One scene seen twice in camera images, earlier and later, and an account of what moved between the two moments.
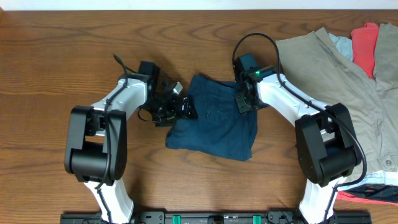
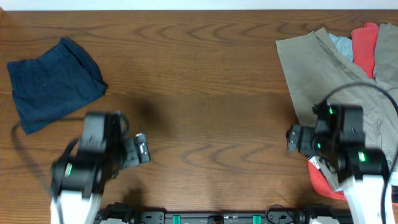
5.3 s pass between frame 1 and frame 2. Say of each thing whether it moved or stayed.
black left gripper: moved
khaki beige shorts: stayed
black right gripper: moved
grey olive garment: stayed
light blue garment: stayed
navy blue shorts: moved
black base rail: stayed
